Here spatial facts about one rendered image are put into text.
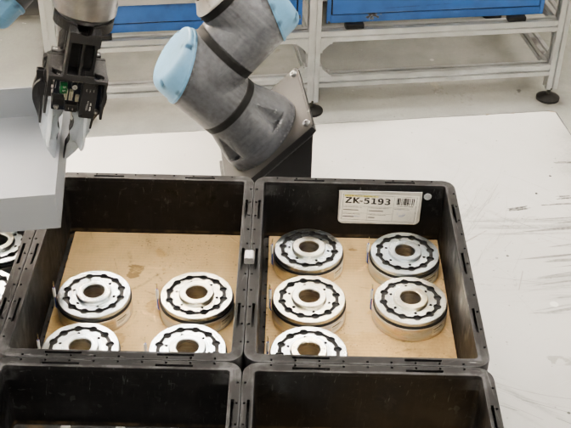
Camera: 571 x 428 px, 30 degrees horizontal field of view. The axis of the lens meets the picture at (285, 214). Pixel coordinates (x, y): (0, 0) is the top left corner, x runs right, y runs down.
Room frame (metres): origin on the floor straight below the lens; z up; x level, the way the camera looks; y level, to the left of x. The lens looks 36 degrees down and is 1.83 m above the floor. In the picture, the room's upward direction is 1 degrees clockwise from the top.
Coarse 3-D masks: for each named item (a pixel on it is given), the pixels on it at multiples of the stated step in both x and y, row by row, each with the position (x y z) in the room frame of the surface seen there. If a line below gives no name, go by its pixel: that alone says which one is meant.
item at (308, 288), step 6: (300, 288) 1.15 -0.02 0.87; (306, 288) 1.15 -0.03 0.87; (312, 288) 1.15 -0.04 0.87; (318, 288) 1.15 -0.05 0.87; (294, 294) 1.13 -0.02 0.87; (300, 294) 1.14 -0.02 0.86; (318, 294) 1.14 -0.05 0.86; (324, 294) 1.13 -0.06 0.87; (294, 300) 1.12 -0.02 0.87; (300, 300) 1.12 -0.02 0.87; (318, 300) 1.12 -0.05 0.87; (324, 300) 1.12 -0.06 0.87; (300, 306) 1.11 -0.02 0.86; (306, 306) 1.11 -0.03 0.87; (312, 306) 1.11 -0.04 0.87; (318, 306) 1.11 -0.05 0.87
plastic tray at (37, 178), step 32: (0, 96) 1.29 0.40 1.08; (0, 128) 1.26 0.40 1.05; (32, 128) 1.26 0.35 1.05; (64, 128) 1.21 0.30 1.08; (0, 160) 1.18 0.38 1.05; (32, 160) 1.18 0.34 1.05; (64, 160) 1.16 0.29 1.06; (0, 192) 1.11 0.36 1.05; (32, 192) 1.11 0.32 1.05; (0, 224) 1.03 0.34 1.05; (32, 224) 1.03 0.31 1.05
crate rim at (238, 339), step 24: (240, 240) 1.17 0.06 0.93; (240, 264) 1.12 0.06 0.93; (24, 288) 1.06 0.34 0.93; (240, 288) 1.07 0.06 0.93; (240, 312) 1.02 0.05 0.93; (0, 336) 0.97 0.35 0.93; (240, 336) 0.98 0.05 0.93; (168, 360) 0.93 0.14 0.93; (192, 360) 0.93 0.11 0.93; (216, 360) 0.93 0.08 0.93; (240, 360) 0.94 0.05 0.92
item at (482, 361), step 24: (456, 216) 1.24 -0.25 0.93; (456, 240) 1.18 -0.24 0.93; (480, 336) 0.99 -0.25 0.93; (264, 360) 0.93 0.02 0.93; (288, 360) 0.94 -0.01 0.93; (312, 360) 0.94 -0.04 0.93; (336, 360) 0.94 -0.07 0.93; (360, 360) 0.94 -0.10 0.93; (384, 360) 0.94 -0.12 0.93; (408, 360) 0.94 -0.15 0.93; (432, 360) 0.94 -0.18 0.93; (456, 360) 0.94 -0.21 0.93; (480, 360) 0.94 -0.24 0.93
